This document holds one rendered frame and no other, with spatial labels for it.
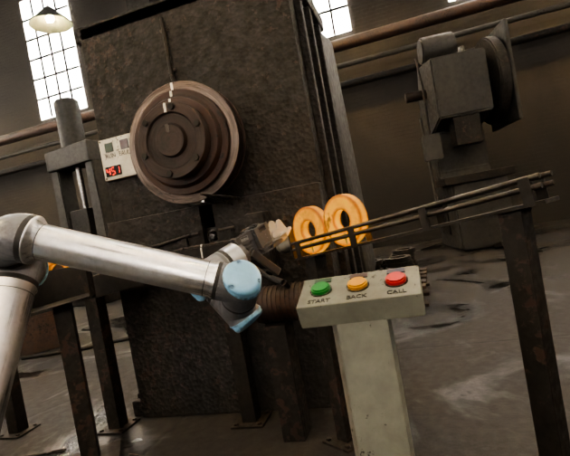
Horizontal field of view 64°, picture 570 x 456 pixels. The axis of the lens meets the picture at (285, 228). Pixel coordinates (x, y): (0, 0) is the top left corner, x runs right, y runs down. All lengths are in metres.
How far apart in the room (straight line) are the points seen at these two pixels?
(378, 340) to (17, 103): 10.65
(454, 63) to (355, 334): 5.12
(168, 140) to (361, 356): 1.13
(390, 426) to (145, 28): 1.81
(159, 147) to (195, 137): 0.14
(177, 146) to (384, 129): 6.26
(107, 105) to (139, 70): 0.22
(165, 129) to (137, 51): 0.52
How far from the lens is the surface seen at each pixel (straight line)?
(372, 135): 7.79
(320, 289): 0.92
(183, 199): 1.82
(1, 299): 1.25
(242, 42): 1.97
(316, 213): 1.43
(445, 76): 5.79
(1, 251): 1.19
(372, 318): 0.89
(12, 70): 11.43
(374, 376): 0.93
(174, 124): 1.75
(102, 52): 2.29
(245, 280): 1.04
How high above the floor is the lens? 0.76
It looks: 1 degrees down
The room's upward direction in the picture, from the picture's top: 10 degrees counter-clockwise
